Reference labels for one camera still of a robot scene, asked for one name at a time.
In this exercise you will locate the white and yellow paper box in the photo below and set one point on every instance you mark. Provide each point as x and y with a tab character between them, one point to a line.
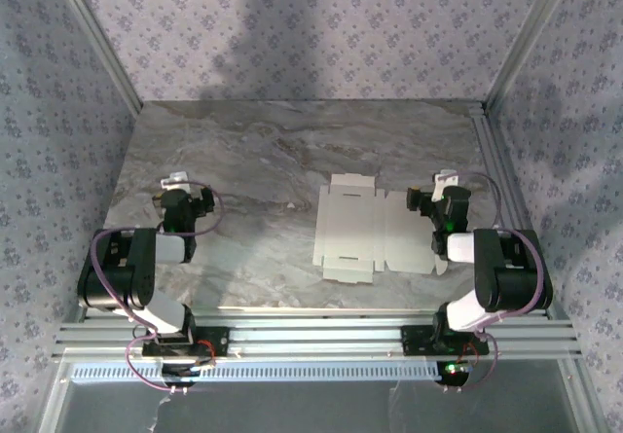
350	228

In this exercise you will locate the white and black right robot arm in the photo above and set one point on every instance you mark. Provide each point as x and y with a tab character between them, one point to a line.
460	248

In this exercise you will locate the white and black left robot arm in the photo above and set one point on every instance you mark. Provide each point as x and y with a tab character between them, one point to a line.
168	249

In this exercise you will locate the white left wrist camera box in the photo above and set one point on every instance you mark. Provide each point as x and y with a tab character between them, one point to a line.
175	180

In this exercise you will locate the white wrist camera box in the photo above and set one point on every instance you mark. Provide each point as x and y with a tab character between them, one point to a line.
175	180
440	187

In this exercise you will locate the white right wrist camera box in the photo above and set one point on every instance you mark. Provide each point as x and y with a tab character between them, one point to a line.
440	187

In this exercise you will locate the aluminium side rail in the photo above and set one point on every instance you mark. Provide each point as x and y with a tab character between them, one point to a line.
495	160

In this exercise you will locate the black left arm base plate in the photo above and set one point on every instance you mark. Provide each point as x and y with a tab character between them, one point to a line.
219	340

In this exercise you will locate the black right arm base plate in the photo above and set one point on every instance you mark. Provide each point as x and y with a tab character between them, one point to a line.
414	340

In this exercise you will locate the aluminium mounting rail beam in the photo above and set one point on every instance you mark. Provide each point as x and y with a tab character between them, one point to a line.
316	335

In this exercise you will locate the aluminium corner post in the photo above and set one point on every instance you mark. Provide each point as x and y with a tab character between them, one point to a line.
99	39
529	39

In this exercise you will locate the aluminium lower frame bar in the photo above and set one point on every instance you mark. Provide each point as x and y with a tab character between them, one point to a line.
582	394
54	404

